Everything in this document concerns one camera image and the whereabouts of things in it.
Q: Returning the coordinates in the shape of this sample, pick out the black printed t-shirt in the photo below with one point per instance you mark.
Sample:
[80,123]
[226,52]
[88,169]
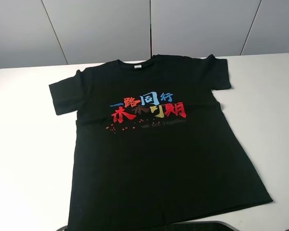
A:
[153,146]

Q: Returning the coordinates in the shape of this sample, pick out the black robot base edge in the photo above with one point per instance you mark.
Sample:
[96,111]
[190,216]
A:
[179,226]

